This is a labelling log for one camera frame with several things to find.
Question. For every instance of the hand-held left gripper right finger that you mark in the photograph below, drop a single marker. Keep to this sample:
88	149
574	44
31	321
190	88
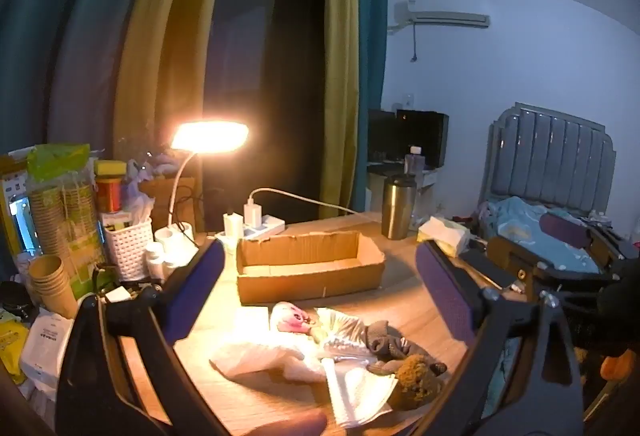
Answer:
445	291

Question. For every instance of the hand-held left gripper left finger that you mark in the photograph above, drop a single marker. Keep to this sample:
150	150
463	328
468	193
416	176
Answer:
196	286

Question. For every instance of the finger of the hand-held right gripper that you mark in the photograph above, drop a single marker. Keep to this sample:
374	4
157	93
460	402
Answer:
480	268

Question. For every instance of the grey dotted sock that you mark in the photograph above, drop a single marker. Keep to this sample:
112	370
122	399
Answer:
390	341

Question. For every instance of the brown plush toy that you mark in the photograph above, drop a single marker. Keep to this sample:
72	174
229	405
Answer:
415	381

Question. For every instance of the white fluffy cloth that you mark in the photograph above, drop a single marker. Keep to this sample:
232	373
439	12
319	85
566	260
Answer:
265	358

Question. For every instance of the cardboard box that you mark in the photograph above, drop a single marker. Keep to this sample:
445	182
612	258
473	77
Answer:
310	266

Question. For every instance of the pale purple soft bundle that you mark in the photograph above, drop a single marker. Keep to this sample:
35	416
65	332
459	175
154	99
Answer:
150	166

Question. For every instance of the person's left hand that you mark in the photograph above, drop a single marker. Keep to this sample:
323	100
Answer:
290	426

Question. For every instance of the light blue printed blanket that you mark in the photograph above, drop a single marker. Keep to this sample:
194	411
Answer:
530	231

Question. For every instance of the small white bottle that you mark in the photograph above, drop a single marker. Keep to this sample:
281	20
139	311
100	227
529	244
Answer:
154	258

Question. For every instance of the pack of white tissues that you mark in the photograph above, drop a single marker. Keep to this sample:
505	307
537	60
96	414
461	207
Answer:
442	231

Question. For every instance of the dark pillow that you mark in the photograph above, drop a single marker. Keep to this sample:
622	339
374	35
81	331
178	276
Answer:
565	228

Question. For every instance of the small white adapter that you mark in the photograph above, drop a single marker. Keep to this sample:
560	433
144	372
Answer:
231	223

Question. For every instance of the white woven plastic basket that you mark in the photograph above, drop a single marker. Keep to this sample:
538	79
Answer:
129	248

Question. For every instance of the white power strip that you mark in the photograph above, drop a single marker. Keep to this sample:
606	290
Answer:
260	227

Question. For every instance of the brown paper bag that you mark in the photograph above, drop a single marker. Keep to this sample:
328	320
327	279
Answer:
170	201

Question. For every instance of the white plug-in charger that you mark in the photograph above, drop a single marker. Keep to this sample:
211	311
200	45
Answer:
252	212

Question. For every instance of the steel tumbler with black lid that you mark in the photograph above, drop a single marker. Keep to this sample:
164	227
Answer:
398	206

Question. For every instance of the pink plush toy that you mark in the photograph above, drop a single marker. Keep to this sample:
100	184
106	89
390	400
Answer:
292	318

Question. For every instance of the grey padded headboard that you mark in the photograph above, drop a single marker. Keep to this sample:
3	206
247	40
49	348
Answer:
550	156

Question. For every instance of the clear plastic water bottle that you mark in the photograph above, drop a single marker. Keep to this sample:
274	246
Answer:
414	161

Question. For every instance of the red jar with yellow lid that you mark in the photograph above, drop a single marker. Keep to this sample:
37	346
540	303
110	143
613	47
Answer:
109	191

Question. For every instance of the orange object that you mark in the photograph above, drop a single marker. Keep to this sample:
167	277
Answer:
617	365

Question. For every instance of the black monitor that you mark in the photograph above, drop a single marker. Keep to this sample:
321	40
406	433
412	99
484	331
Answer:
420	136

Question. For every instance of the loose stack of paper cups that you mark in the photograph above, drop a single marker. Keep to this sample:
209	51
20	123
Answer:
50	281

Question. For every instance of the wrapped sleeve of paper cups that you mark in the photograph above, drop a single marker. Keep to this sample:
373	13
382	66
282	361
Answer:
65	221

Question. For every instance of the white desk lamp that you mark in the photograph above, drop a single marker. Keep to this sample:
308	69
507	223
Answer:
210	136

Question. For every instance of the white printed pouch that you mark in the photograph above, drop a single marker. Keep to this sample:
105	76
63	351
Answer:
47	348

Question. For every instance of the green snack packet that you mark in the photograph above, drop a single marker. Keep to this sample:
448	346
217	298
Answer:
57	161

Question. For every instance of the yellow plastic bag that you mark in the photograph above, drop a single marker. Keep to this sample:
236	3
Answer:
11	351

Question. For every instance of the teal curtain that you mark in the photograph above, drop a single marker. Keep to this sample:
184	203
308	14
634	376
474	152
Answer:
60	26
372	66

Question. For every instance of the dark window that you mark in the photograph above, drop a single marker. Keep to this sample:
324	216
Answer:
270	66

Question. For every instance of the yellow curtain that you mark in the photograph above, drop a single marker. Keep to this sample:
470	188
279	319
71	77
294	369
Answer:
342	66
170	41

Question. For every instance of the white wall air conditioner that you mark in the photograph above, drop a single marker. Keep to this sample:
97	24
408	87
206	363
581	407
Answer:
445	19

